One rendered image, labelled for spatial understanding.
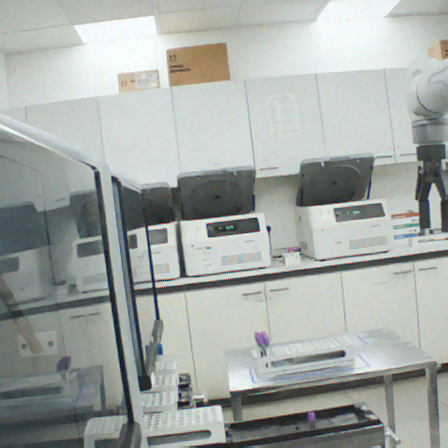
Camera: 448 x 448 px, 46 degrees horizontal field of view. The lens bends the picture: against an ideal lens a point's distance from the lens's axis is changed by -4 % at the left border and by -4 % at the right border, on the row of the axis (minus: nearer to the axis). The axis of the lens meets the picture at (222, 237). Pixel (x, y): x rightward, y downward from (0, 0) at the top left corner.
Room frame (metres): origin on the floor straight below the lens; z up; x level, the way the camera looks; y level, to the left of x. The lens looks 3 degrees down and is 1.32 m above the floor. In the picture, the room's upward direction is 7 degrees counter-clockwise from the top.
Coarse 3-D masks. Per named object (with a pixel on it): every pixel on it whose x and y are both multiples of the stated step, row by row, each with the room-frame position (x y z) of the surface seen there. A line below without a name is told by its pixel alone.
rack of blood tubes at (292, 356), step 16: (256, 352) 1.58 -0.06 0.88; (272, 352) 1.57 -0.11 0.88; (288, 352) 1.55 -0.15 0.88; (304, 352) 1.53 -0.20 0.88; (320, 352) 1.54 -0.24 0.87; (336, 352) 1.64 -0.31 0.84; (352, 352) 1.54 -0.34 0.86; (256, 368) 1.53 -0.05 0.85; (272, 368) 1.53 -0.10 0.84; (288, 368) 1.53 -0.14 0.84; (304, 368) 1.53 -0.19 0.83; (320, 368) 1.54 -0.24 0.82
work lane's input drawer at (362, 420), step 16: (272, 416) 1.23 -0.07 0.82; (288, 416) 1.23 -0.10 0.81; (304, 416) 1.24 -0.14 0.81; (320, 416) 1.23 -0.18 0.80; (336, 416) 1.22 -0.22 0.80; (352, 416) 1.20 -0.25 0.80; (368, 416) 1.16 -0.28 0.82; (240, 432) 1.20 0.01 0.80; (256, 432) 1.19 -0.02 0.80; (272, 432) 1.18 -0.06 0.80; (288, 432) 1.16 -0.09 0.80; (304, 432) 1.13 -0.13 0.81; (320, 432) 1.13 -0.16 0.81; (336, 432) 1.12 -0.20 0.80; (352, 432) 1.12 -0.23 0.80; (368, 432) 1.12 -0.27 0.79; (384, 432) 1.13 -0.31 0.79
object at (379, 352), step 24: (336, 336) 1.89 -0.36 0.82; (360, 336) 1.84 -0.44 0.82; (384, 336) 1.80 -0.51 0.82; (240, 360) 1.74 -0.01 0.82; (360, 360) 1.57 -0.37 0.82; (384, 360) 1.54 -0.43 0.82; (408, 360) 1.50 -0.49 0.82; (432, 360) 1.47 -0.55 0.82; (240, 384) 1.49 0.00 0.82; (264, 384) 1.47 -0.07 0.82; (288, 384) 1.46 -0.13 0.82; (312, 384) 1.46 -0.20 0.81; (432, 384) 1.47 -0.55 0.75; (240, 408) 1.46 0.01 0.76; (432, 408) 1.47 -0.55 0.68; (432, 432) 1.47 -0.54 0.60
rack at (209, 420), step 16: (144, 416) 1.20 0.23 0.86; (160, 416) 1.19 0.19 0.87; (176, 416) 1.18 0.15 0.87; (192, 416) 1.17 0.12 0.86; (208, 416) 1.16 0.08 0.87; (160, 432) 1.12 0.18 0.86; (176, 432) 1.12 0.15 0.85; (192, 432) 1.22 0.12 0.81; (208, 432) 1.21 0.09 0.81; (224, 432) 1.13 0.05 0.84
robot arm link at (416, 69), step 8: (416, 64) 1.28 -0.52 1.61; (424, 64) 1.26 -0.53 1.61; (432, 64) 1.26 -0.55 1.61; (408, 72) 1.30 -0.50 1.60; (416, 72) 1.27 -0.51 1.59; (424, 72) 1.26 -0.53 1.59; (408, 80) 1.29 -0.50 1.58; (416, 80) 1.25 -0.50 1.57; (408, 88) 1.29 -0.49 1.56; (416, 88) 1.24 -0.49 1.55; (408, 96) 1.29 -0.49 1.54; (416, 96) 1.24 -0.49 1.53; (408, 104) 1.30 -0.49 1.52; (416, 104) 1.26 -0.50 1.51; (408, 112) 1.32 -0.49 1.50; (416, 112) 1.28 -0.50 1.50; (424, 112) 1.26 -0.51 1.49; (432, 112) 1.24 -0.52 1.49; (440, 112) 1.23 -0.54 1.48; (416, 120) 1.29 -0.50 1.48
